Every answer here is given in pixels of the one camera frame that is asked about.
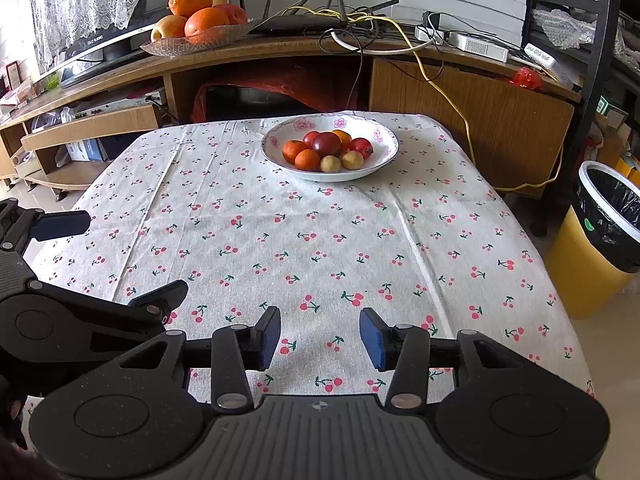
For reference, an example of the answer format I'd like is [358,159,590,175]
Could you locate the yellow-brown round fruit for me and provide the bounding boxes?
[341,151,364,170]

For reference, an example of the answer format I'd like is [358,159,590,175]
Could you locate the small orange tangerine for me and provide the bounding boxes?
[294,148,321,172]

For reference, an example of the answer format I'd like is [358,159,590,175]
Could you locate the bright red tomato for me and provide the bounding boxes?
[348,138,373,159]

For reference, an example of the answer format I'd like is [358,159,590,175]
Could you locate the dark red tomato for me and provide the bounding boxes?
[311,132,343,157]

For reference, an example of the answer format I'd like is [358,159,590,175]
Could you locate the small red tomato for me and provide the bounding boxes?
[303,130,320,148]

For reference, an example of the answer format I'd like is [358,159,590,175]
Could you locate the cherry print tablecloth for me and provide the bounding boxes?
[30,114,593,396]

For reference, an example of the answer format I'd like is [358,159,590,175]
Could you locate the black television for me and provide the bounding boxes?
[38,0,168,78]

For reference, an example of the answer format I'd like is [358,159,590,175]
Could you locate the white floral plate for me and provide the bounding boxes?
[262,113,399,183]

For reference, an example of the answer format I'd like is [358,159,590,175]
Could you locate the yellow trash bin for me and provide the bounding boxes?
[544,160,639,318]

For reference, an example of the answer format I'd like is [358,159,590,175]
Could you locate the glass fruit dish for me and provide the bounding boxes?
[141,20,255,58]

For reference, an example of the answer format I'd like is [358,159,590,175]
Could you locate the wooden tv cabinet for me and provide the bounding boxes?
[1,37,579,197]

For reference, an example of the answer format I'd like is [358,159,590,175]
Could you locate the yellow apple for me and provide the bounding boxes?
[151,14,186,42]

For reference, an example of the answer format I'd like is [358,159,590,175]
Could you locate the front large orange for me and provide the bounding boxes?
[184,6,230,38]

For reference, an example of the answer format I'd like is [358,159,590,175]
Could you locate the large orange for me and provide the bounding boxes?
[184,6,230,38]
[168,0,213,18]

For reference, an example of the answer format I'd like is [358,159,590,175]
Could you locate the red plastic bag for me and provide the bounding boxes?
[190,63,359,122]

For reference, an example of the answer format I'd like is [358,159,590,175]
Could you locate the top large orange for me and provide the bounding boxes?
[168,0,213,18]

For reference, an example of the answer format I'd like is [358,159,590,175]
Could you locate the small red ornament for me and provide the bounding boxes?
[510,67,542,90]

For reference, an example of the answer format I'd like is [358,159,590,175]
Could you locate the red apple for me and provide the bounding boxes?
[215,3,247,25]

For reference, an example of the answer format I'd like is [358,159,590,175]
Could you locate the white power strip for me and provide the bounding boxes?
[414,24,510,64]

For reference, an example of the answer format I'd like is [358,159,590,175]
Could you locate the black power adapter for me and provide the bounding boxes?
[422,11,440,30]

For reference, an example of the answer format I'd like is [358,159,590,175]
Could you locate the black metal shelf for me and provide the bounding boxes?
[523,0,639,183]

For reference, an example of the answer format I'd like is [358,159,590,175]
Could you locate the white cable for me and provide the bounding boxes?
[328,29,446,57]

